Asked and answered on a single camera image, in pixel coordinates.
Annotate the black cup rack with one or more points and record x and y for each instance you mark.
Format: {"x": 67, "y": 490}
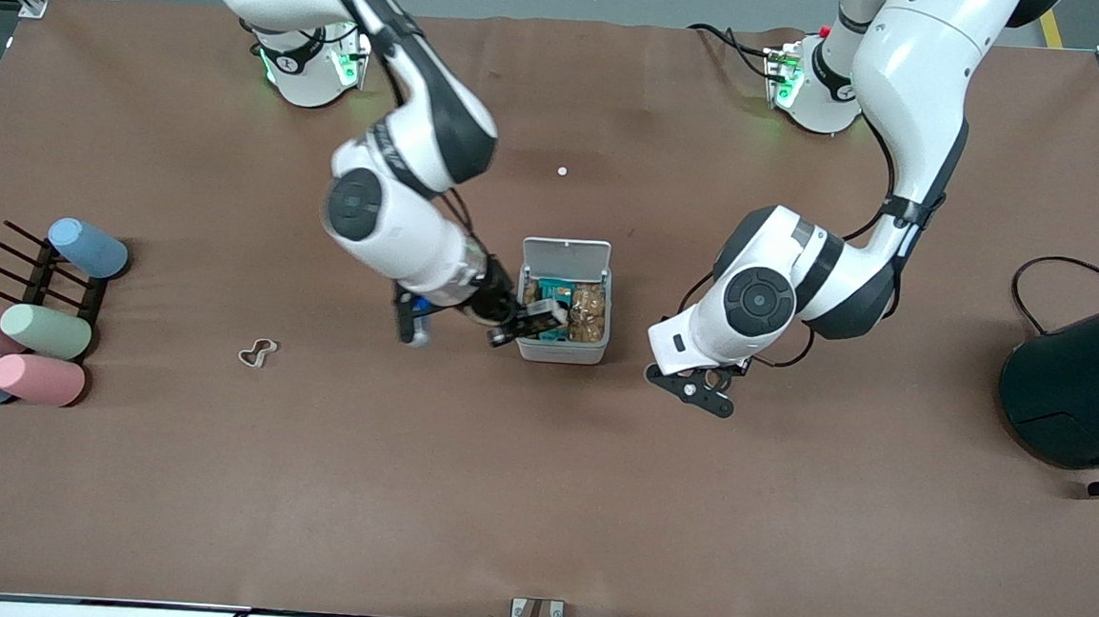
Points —
{"x": 41, "y": 277}

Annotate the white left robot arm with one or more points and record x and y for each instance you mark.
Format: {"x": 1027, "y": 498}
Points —
{"x": 769, "y": 303}

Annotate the teal snack wrapper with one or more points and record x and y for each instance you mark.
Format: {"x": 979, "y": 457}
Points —
{"x": 552, "y": 292}

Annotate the dark teal round appliance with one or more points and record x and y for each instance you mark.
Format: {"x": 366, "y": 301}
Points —
{"x": 1084, "y": 389}

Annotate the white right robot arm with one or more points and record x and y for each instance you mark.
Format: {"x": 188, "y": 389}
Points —
{"x": 392, "y": 232}

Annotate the small black box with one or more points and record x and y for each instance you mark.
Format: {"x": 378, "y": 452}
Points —
{"x": 547, "y": 324}

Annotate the white rubber band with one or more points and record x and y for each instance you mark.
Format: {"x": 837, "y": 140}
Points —
{"x": 246, "y": 358}

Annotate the white square lidded bin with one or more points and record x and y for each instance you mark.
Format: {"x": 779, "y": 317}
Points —
{"x": 561, "y": 352}

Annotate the brown snack packet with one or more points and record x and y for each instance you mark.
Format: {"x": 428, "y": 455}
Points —
{"x": 587, "y": 313}

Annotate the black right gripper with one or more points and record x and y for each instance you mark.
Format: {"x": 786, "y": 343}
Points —
{"x": 496, "y": 302}

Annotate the green cup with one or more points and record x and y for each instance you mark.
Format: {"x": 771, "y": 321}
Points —
{"x": 47, "y": 331}

